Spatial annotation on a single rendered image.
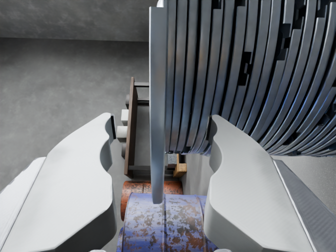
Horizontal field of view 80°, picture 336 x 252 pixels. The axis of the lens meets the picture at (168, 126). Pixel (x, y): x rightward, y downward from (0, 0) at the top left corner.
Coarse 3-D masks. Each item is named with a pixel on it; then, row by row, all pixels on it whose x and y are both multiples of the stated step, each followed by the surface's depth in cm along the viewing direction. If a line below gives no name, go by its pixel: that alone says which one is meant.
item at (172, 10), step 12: (168, 24) 15; (168, 36) 15; (168, 48) 15; (168, 60) 15; (168, 72) 16; (168, 84) 16; (168, 96) 17; (168, 108) 18; (168, 120) 18; (168, 132) 20; (168, 144) 22
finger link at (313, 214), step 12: (276, 168) 8; (288, 168) 8; (288, 180) 7; (300, 180) 7; (288, 192) 7; (300, 192) 7; (312, 192) 7; (300, 204) 6; (312, 204) 6; (324, 204) 6; (300, 216) 6; (312, 216) 6; (324, 216) 6; (312, 228) 6; (324, 228) 6; (312, 240) 5; (324, 240) 5
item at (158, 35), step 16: (160, 0) 18; (160, 16) 8; (160, 32) 8; (160, 48) 8; (160, 64) 9; (160, 80) 9; (160, 96) 9; (160, 112) 9; (160, 128) 10; (160, 144) 10; (160, 160) 11; (160, 176) 12; (160, 192) 14
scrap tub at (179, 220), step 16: (128, 208) 85; (144, 208) 86; (160, 208) 86; (176, 208) 87; (192, 208) 87; (128, 224) 80; (144, 224) 80; (160, 224) 81; (176, 224) 81; (192, 224) 82; (128, 240) 77; (144, 240) 77; (160, 240) 78; (176, 240) 78; (192, 240) 78; (208, 240) 79
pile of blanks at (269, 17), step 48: (192, 0) 15; (240, 0) 16; (288, 0) 15; (192, 48) 15; (240, 48) 15; (288, 48) 16; (192, 96) 22; (240, 96) 17; (288, 96) 17; (192, 144) 22; (288, 144) 22
